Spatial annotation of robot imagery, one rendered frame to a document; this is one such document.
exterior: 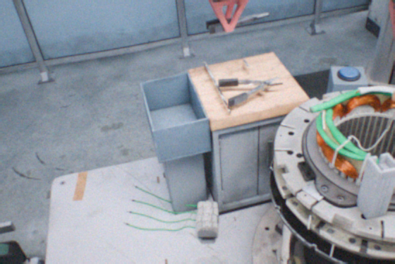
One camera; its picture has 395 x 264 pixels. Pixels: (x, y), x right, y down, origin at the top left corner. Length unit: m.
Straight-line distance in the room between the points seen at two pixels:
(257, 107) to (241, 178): 0.19
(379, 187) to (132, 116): 2.12
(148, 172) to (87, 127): 1.51
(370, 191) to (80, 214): 0.70
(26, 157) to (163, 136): 1.80
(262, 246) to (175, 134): 0.30
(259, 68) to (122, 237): 0.48
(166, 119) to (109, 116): 1.70
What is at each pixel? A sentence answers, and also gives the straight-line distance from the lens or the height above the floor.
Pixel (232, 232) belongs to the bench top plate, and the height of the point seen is 0.78.
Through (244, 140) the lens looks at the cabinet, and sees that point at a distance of 0.84.
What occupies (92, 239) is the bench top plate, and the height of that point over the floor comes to 0.78.
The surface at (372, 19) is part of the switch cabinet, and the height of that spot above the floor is 0.11.
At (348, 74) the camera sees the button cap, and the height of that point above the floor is 1.04.
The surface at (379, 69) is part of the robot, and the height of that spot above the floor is 0.96.
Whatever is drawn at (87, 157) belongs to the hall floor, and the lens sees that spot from 2.37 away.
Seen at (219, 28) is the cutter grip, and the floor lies 1.19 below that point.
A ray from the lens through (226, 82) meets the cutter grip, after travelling 0.83.
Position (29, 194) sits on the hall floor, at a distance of 2.30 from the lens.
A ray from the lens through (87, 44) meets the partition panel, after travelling 2.99.
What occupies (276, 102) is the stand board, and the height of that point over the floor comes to 1.07.
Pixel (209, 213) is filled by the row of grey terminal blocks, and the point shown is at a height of 0.82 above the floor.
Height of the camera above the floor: 1.56
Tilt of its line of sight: 40 degrees down
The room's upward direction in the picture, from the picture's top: 6 degrees counter-clockwise
